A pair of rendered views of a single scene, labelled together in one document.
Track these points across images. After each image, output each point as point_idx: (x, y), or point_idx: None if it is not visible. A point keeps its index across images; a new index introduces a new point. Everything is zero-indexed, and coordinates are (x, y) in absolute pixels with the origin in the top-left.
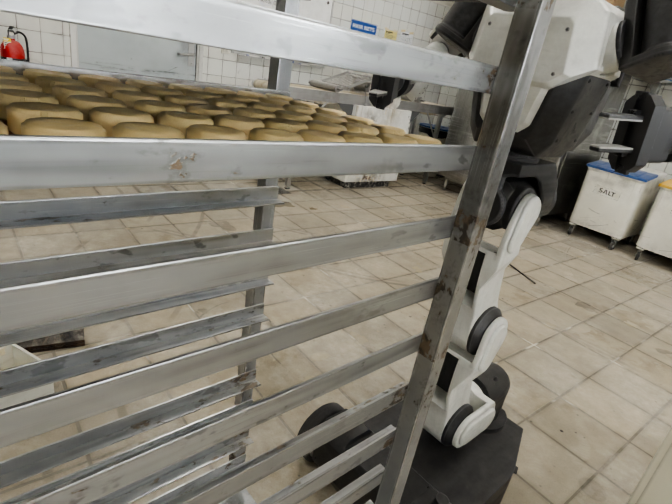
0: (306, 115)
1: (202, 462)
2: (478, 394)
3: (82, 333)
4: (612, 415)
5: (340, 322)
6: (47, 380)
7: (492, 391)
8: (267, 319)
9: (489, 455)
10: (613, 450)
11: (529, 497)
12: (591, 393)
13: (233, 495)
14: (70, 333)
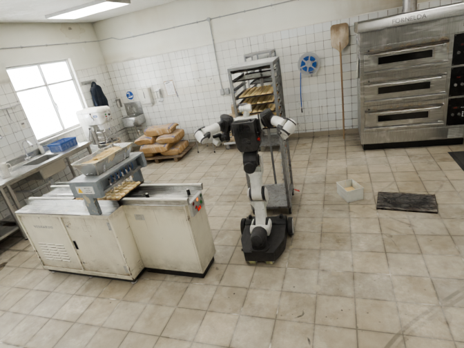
0: None
1: (285, 188)
2: (255, 225)
3: (382, 208)
4: (214, 322)
5: None
6: (284, 152)
7: (253, 229)
8: (280, 166)
9: (248, 239)
10: (213, 300)
11: (237, 261)
12: (225, 332)
13: (286, 204)
14: (383, 206)
